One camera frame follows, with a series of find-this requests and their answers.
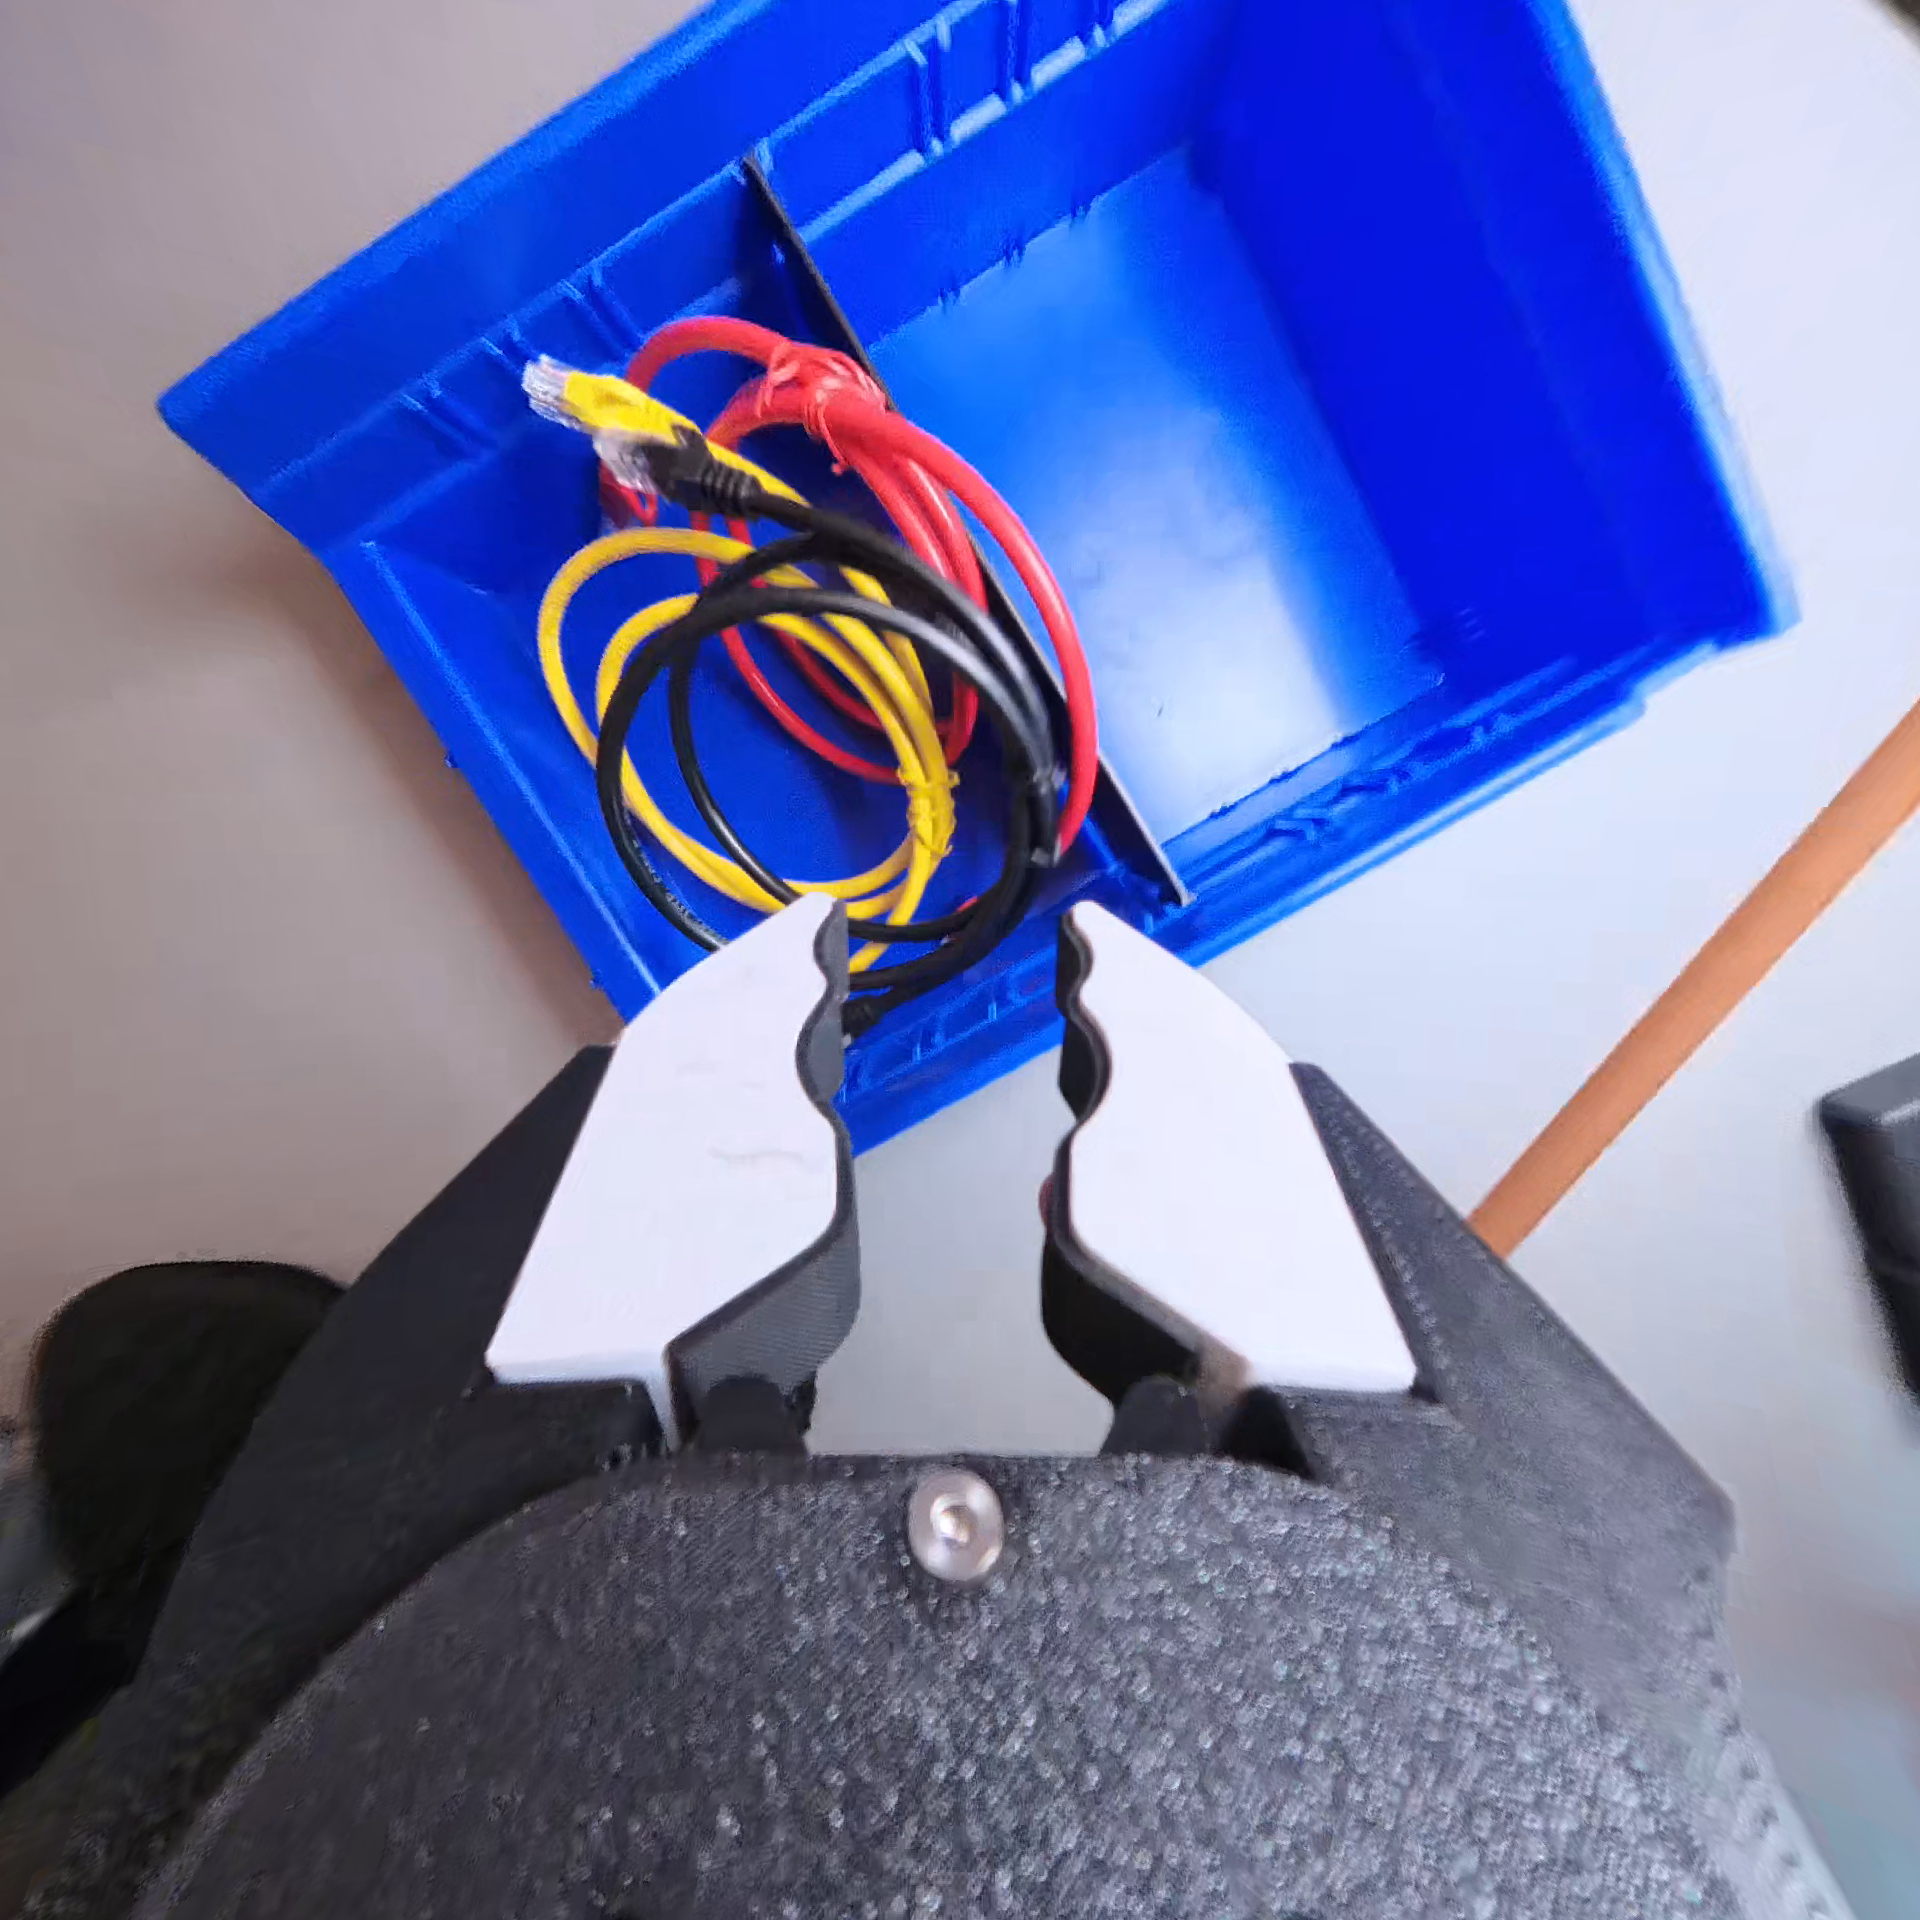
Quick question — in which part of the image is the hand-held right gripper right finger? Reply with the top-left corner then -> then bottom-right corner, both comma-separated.
1037,902 -> 1424,1399

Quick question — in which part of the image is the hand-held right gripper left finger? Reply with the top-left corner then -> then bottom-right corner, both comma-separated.
483,895 -> 868,1388

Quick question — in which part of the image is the black ethernet cable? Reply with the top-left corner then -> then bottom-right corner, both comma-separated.
592,425 -> 1072,1040

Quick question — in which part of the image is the red ethernet cable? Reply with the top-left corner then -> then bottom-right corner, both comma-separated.
597,313 -> 1104,859

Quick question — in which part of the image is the blue plastic bin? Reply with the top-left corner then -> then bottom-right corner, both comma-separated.
153,0 -> 1803,1161

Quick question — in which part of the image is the yellow ethernet cable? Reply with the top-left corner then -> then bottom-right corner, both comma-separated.
517,353 -> 963,972

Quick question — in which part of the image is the black bin divider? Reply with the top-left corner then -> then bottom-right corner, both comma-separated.
737,151 -> 1195,911

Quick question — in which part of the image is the dark grey block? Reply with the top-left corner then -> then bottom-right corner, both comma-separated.
1818,1052 -> 1920,1406

